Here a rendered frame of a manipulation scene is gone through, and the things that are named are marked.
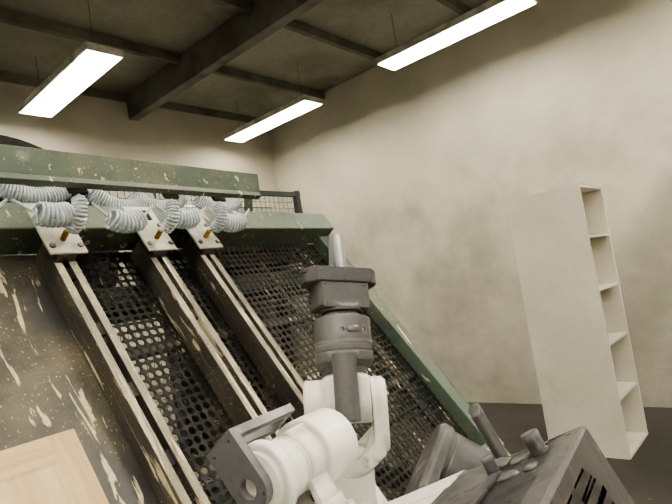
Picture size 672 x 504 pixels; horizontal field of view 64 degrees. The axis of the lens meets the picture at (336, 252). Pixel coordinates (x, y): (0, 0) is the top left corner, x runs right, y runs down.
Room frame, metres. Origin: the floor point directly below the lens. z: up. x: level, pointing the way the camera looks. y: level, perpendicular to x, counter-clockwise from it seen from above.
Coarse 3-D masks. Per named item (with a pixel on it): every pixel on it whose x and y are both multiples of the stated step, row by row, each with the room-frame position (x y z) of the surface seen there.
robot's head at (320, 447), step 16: (304, 416) 0.50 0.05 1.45; (320, 416) 0.50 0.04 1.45; (336, 416) 0.51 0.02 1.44; (288, 432) 0.47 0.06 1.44; (304, 432) 0.48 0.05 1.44; (320, 432) 0.48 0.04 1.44; (336, 432) 0.49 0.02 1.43; (352, 432) 0.51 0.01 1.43; (288, 448) 0.45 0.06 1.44; (304, 448) 0.46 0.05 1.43; (320, 448) 0.48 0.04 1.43; (336, 448) 0.48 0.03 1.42; (352, 448) 0.50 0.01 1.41; (304, 464) 0.45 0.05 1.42; (320, 464) 0.47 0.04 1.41; (336, 464) 0.48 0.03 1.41; (352, 464) 0.51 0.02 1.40; (304, 480) 0.45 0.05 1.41; (320, 480) 0.47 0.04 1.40; (336, 480) 0.50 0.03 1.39; (304, 496) 0.49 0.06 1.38; (320, 496) 0.46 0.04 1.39; (336, 496) 0.46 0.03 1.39
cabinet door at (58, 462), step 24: (72, 432) 1.15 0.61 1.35; (0, 456) 1.03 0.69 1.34; (24, 456) 1.06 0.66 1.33; (48, 456) 1.09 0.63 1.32; (72, 456) 1.11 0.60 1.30; (0, 480) 1.01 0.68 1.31; (24, 480) 1.03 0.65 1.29; (48, 480) 1.06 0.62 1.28; (72, 480) 1.08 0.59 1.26; (96, 480) 1.11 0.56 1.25
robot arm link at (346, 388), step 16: (320, 352) 0.79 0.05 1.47; (336, 352) 0.75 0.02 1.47; (352, 352) 0.75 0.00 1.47; (368, 352) 0.79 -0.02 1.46; (320, 368) 0.80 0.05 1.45; (336, 368) 0.75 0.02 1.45; (352, 368) 0.75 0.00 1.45; (304, 384) 0.79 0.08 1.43; (320, 384) 0.78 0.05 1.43; (336, 384) 0.74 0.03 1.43; (352, 384) 0.74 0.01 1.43; (368, 384) 0.77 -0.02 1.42; (304, 400) 0.77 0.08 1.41; (320, 400) 0.77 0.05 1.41; (336, 400) 0.74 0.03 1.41; (352, 400) 0.73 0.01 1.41; (368, 400) 0.77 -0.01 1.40; (352, 416) 0.73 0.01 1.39; (368, 416) 0.77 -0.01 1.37
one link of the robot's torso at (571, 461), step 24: (480, 408) 0.52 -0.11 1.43; (480, 432) 0.52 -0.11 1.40; (528, 432) 0.44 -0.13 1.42; (576, 432) 0.43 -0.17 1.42; (504, 456) 0.51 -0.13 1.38; (528, 456) 0.44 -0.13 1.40; (552, 456) 0.40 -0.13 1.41; (576, 456) 0.39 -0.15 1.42; (600, 456) 0.43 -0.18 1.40; (456, 480) 0.48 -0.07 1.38; (480, 480) 0.44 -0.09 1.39; (504, 480) 0.41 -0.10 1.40; (528, 480) 0.38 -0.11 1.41; (552, 480) 0.35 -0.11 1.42; (576, 480) 0.37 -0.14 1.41; (600, 480) 0.40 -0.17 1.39
